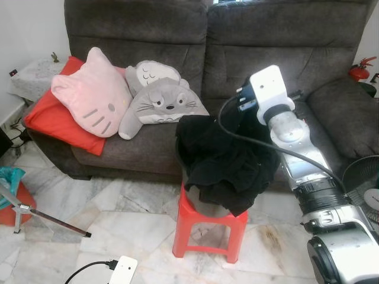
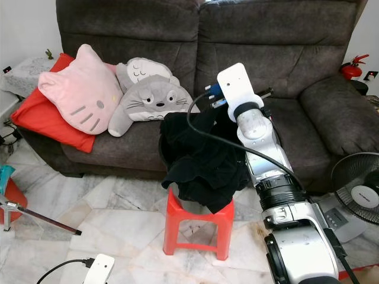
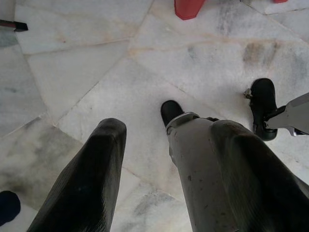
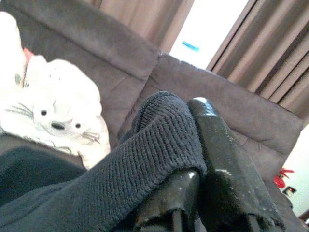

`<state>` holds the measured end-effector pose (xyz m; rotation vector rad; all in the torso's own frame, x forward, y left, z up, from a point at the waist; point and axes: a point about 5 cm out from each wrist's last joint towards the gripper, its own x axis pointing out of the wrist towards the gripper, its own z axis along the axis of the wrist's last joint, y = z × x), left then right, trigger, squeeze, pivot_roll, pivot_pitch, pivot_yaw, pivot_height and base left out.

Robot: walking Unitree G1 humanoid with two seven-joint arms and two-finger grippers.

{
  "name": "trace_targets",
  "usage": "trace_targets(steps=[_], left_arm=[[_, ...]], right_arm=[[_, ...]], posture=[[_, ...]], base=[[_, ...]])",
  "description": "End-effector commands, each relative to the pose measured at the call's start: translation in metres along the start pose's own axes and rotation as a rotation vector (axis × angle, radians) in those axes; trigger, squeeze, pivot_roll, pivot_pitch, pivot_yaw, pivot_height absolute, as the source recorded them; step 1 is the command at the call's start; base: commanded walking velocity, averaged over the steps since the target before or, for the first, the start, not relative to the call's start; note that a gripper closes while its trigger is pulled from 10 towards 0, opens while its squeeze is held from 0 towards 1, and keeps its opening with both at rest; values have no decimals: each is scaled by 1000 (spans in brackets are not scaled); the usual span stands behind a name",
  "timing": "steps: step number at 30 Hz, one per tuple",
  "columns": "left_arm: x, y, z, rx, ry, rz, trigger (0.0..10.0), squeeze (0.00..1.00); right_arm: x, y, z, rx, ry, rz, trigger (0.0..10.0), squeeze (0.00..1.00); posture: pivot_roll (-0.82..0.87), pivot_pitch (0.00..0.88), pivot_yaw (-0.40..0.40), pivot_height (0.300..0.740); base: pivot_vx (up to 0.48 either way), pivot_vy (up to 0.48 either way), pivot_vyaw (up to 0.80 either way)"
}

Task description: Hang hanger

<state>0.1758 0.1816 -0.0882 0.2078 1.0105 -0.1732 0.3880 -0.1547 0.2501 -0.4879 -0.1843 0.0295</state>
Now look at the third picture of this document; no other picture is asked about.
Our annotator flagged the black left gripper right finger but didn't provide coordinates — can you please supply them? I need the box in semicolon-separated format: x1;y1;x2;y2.
210;120;309;232

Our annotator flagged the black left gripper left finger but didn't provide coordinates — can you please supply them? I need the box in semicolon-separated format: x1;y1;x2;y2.
26;117;127;232

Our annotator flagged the grey left robot leg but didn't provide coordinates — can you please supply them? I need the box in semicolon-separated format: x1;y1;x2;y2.
166;112;243;232

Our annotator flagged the navy blue garment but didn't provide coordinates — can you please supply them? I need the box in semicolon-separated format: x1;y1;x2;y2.
0;190;21;223

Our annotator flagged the black right robot foot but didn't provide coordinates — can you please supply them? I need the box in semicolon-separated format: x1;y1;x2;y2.
250;77;278;142

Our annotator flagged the black robot foot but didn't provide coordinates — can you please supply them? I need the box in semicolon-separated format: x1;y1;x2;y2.
250;77;278;142
160;100;185;128

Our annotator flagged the black left robot foot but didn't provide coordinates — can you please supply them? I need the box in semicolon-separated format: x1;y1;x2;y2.
160;100;185;128

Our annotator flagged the red plastic stool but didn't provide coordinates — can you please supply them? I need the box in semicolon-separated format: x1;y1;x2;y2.
174;0;288;20

